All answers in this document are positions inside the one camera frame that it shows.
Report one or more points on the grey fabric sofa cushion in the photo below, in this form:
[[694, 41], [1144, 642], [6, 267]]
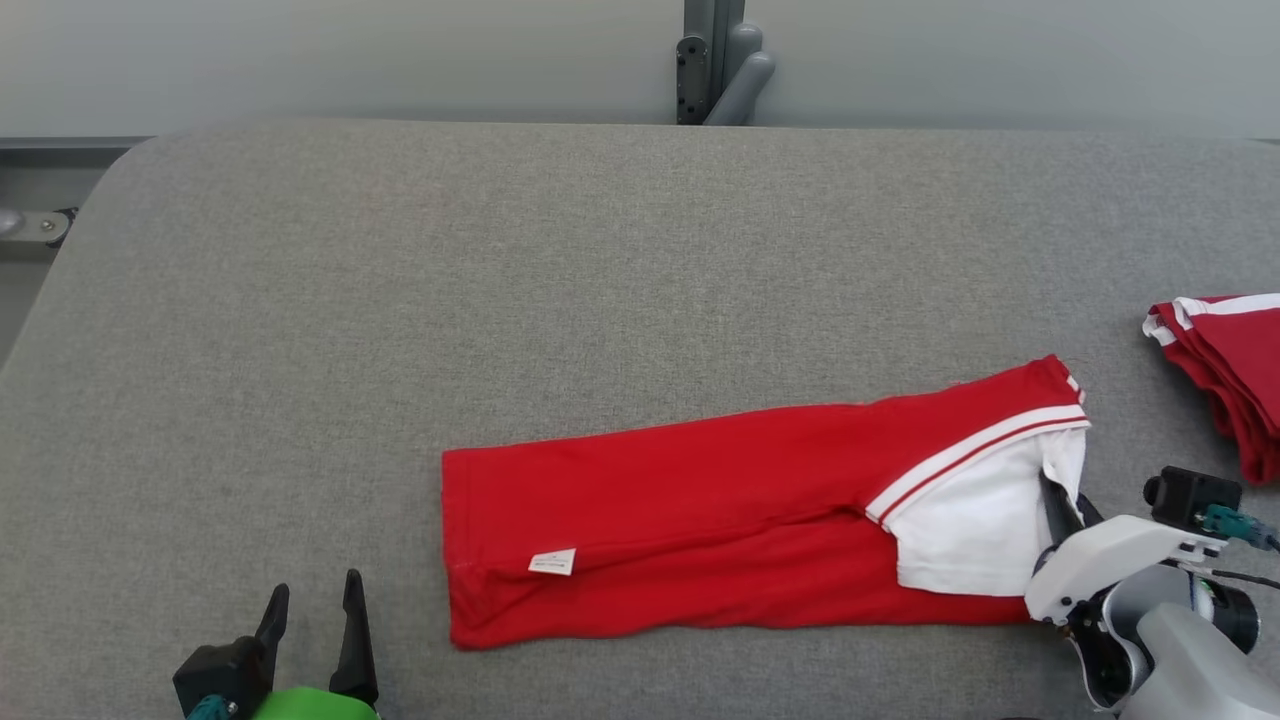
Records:
[[400, 330]]

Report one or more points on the teal right camera connector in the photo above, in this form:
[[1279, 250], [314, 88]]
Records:
[[1228, 522]]

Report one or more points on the grey wall skirting rail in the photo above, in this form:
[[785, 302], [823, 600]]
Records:
[[60, 150]]

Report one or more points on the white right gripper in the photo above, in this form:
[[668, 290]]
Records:
[[1100, 560]]

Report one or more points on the teal left camera connector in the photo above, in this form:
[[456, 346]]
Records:
[[208, 708]]

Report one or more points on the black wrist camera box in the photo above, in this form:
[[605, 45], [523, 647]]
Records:
[[1190, 495], [220, 670]]

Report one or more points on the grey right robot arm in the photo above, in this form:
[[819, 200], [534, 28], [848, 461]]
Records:
[[1190, 660]]

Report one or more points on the dark perforated bracket plate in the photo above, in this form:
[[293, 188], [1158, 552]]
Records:
[[692, 80]]

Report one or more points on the red white jersey shirt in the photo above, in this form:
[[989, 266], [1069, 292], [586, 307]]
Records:
[[700, 520]]

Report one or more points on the grey rounded support tube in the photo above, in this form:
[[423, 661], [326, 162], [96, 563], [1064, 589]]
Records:
[[745, 80]]

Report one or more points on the grey metal post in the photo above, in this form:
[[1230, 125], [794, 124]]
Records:
[[722, 15]]

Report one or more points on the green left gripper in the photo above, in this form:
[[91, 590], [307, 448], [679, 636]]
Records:
[[315, 705]]

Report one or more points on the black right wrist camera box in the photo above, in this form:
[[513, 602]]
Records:
[[1190, 495]]

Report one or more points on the teal camera connector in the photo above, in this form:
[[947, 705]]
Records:
[[1228, 522], [208, 708]]

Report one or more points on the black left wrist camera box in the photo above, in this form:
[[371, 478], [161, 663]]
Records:
[[220, 670]]

